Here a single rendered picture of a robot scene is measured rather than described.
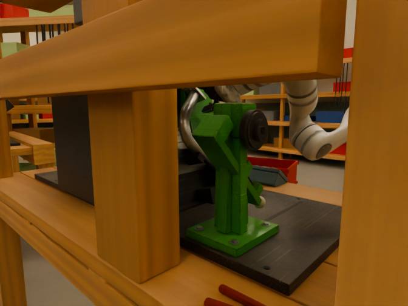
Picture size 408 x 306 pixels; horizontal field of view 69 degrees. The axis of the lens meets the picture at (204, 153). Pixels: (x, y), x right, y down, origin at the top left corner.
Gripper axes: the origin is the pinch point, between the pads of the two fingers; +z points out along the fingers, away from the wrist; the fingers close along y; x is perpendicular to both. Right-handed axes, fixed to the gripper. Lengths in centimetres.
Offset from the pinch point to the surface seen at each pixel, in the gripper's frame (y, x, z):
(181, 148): -6.2, 12.6, 4.4
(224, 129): 4.7, 23.4, -24.5
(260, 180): -37.0, 2.3, 0.0
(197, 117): -5.4, 1.5, 2.9
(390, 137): 12, 38, -52
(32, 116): 9, -104, 351
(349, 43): -294, -514, 107
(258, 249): -14.7, 36.3, -23.4
